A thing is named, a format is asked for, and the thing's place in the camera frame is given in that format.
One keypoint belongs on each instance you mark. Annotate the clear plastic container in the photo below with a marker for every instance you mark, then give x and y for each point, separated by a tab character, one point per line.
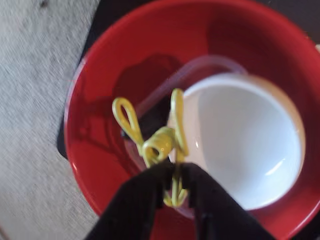
185	66

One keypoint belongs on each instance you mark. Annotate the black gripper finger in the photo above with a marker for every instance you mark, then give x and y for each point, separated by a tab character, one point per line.
135	205
215	215

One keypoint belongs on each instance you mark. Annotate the red bowl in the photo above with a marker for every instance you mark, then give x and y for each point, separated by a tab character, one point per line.
112	62

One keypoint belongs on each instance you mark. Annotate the small white bowl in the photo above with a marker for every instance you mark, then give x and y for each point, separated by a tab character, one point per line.
250	137

